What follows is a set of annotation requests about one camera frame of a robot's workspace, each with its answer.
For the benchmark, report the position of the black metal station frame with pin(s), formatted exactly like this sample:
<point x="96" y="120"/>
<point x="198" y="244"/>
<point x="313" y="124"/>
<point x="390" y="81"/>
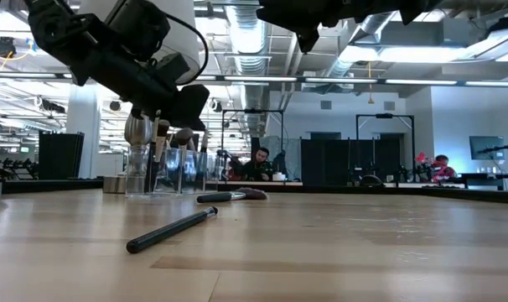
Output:
<point x="252" y="111"/>
<point x="384" y="115"/>

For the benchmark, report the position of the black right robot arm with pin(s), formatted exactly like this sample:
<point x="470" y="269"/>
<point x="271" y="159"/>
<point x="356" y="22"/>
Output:
<point x="405" y="6"/>

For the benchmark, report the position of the black dome object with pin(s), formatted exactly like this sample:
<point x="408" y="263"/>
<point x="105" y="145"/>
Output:
<point x="371" y="181"/>

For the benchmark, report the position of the wall monitor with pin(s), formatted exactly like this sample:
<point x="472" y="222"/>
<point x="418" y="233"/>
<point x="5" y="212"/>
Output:
<point x="486" y="147"/>

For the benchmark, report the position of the white column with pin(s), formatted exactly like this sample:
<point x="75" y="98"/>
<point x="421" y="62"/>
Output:
<point x="84" y="117"/>

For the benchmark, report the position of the person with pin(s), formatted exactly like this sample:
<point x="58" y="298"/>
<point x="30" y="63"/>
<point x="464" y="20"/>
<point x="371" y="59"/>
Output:
<point x="258" y="170"/>
<point x="442" y="172"/>

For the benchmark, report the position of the white shade chrome table lamp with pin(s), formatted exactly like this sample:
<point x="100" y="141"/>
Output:
<point x="137" y="130"/>

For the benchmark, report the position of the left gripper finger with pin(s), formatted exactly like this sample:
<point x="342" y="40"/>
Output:
<point x="182" y="123"/>
<point x="191" y="102"/>

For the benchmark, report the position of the flat-head makeup brush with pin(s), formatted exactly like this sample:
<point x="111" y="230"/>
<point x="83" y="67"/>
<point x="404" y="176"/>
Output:
<point x="159" y="147"/>

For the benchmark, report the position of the silver ventilation duct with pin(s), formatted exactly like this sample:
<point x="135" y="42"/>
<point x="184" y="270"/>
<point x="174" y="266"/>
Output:
<point x="245" y="42"/>

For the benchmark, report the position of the thin black makeup brush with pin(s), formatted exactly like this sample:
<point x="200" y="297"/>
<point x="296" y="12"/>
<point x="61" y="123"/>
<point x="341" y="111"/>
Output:
<point x="166" y="231"/>
<point x="204" y="142"/>

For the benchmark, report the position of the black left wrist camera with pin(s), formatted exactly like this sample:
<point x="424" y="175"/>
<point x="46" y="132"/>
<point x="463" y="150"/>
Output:
<point x="138" y="25"/>

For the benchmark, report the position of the red robot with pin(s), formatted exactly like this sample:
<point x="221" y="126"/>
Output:
<point x="421" y="158"/>

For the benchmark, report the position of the white cup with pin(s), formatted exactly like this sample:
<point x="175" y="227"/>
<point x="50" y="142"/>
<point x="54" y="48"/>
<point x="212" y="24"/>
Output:
<point x="279" y="177"/>

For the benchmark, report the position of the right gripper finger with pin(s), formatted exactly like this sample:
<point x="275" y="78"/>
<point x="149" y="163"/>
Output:
<point x="279" y="12"/>
<point x="309" y="40"/>

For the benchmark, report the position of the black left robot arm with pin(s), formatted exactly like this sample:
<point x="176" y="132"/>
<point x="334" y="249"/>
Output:
<point x="53" y="29"/>

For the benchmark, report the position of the black folding partition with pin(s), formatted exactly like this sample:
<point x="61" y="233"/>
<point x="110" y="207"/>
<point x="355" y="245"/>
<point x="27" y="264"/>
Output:
<point x="61" y="155"/>

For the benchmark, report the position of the fan makeup brush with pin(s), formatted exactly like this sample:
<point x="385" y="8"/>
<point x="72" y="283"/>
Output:
<point x="216" y="197"/>

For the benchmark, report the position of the black desk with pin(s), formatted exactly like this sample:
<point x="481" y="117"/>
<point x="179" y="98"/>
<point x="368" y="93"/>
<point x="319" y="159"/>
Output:
<point x="488" y="176"/>

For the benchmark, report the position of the black partition wall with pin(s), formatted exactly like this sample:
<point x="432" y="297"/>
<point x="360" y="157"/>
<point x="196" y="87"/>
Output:
<point x="329" y="159"/>

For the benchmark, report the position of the round powder makeup brush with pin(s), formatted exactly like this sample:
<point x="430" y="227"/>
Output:
<point x="183" y="136"/>

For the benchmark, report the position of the long ceiling light strip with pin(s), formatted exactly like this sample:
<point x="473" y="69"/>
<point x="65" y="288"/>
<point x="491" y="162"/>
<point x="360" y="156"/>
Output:
<point x="421" y="81"/>

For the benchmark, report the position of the black ceiling spotlight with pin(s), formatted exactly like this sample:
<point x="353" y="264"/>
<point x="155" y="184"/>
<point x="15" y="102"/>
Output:
<point x="4" y="47"/>

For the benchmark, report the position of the clear acrylic brush organizer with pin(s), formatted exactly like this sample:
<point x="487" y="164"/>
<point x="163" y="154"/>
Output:
<point x="195" y="180"/>

